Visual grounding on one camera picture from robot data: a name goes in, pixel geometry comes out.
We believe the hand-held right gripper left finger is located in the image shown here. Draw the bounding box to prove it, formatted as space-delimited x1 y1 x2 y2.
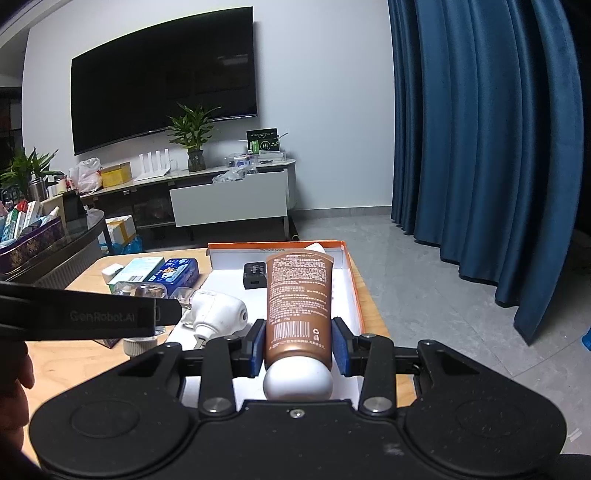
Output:
117 318 267 416

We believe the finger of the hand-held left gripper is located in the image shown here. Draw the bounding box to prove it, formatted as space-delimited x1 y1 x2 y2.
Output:
69 290 184 326

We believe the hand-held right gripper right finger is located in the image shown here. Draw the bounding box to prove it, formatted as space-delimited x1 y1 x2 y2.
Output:
332 318 481 416

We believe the blue tin box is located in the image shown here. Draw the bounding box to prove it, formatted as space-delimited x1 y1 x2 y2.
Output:
148 258 201 299

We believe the white plug-in mosquito repeller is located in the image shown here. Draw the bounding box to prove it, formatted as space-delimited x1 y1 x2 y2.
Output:
110 280 168 357
170 285 249 348

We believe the white green bandage box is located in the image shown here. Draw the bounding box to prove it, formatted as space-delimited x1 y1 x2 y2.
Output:
120 257 166 285

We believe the brown tube with white cap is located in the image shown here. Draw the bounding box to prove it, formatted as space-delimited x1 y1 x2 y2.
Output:
263 251 334 400

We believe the orange white cardboard box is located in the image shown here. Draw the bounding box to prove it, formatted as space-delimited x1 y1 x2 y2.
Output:
161 239 366 403

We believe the black plug charger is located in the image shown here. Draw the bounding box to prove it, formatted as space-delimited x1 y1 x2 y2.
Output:
243 260 270 291

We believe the person's left hand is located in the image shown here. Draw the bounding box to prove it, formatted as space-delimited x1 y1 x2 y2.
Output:
0 342 36 463

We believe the dark oval glass table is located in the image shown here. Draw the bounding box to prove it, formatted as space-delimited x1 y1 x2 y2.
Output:
0 208 106 292

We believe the purple patterned tray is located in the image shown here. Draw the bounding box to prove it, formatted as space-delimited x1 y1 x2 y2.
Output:
0 216 66 276

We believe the blue bag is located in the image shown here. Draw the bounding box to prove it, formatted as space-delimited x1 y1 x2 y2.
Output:
99 234 148 256

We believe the white yellow cardboard carton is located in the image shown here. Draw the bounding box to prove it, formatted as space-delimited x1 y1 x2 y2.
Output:
105 215 137 246

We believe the pile of small medicine boxes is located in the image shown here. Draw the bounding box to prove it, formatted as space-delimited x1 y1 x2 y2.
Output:
0 198 61 246

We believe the small black box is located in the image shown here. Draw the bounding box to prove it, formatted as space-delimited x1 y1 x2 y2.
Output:
62 191 86 218

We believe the white television cabinet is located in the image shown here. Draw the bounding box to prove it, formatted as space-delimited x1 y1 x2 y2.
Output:
78 157 297 241

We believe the white cabinet drawer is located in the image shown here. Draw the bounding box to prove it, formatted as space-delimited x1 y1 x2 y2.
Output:
169 168 290 228

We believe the white router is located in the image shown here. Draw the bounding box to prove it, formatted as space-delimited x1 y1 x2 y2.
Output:
136 150 181 182

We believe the yellow box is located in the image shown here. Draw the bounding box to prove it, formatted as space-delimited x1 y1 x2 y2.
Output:
100 162 134 188

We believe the white plastic bag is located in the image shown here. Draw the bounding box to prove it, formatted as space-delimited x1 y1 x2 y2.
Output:
69 157 103 194

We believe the clear plastic bag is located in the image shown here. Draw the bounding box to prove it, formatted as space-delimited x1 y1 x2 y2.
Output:
212 167 260 184

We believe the large leafy green plant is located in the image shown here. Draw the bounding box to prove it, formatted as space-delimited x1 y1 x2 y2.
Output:
0 147 61 195

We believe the potted plant in dark vase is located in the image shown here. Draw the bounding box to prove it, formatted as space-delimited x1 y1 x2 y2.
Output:
167 103 223 173

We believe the clear plastic box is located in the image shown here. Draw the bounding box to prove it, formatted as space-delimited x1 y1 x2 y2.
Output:
249 147 287 162

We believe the black green box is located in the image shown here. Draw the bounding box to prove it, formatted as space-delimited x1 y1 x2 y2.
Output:
246 128 281 156

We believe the blue curtain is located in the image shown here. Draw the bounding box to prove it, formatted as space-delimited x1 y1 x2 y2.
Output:
386 0 583 345

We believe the black wall television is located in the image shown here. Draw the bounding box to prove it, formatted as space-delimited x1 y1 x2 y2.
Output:
69 6 259 157

